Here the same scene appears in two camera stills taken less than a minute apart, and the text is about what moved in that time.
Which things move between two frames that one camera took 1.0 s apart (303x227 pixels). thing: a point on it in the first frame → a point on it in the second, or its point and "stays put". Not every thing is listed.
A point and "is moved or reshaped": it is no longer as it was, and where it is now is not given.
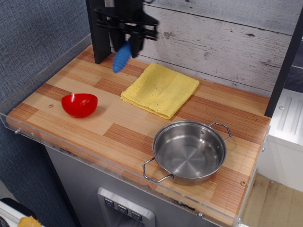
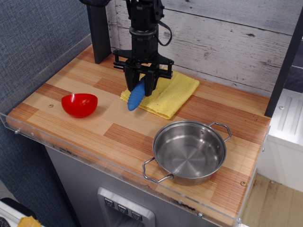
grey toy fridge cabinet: x=98 y=196 stays put
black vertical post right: x=287 y=64 stays put
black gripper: x=129 y=16 → x=143 y=57
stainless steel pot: x=191 y=152 stays put
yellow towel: x=160 y=90 stays put
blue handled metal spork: x=123 y=54 is moved or reshaped
